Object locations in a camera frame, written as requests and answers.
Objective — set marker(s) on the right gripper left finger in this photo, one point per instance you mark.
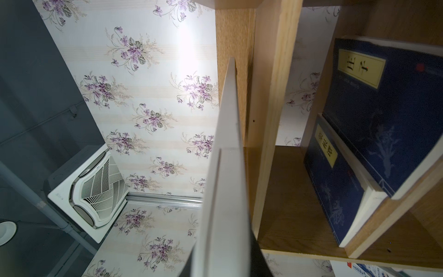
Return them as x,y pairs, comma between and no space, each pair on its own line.
187,269

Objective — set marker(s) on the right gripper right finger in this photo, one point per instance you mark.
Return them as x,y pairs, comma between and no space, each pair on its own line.
258,265

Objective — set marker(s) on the silver laptop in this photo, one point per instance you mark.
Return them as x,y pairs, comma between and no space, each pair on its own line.
222,248

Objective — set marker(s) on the dark blue book left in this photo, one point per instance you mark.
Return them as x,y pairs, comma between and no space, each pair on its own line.
348,194

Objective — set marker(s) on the dark blue book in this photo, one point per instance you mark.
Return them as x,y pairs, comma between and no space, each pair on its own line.
348,194
385,101

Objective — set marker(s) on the white ceiling air vent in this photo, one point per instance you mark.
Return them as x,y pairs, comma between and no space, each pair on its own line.
90,189

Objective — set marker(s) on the white round ceiling fixture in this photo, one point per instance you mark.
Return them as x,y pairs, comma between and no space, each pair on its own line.
8,230

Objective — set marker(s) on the grey ceiling pipe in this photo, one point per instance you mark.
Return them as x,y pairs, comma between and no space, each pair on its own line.
22,189

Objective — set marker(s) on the dark blue book right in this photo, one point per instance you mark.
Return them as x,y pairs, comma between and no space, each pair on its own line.
385,101

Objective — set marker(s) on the wooden shelf unit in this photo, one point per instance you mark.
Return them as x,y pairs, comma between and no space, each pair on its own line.
287,217

